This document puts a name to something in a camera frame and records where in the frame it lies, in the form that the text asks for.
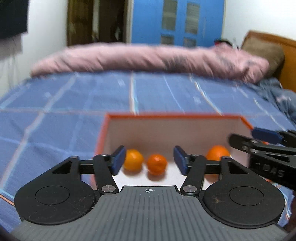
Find large orange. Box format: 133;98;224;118
205;145;231;181

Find yellow-orange tangerine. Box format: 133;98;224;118
123;149;144;172

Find deep orange tangerine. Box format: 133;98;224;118
147;154;168;176

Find grey-blue crumpled blanket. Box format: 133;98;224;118
248;77;296;126

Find wooden headboard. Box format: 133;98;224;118
243;30;296;92

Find blue plaid bed sheet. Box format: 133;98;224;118
1;71;295;231

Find brown pillow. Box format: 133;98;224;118
241;37;285;78

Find pink quilted duvet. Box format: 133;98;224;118
30;43;269;83

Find orange cardboard box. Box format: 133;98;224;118
95;113;253;189

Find dark items on nightstand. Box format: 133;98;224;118
214;39;233;46

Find blue wardrobe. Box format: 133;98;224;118
131;0;224;48

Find brown wooden door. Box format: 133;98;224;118
67;0;128;46

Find black wall television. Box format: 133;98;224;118
0;0;29;40

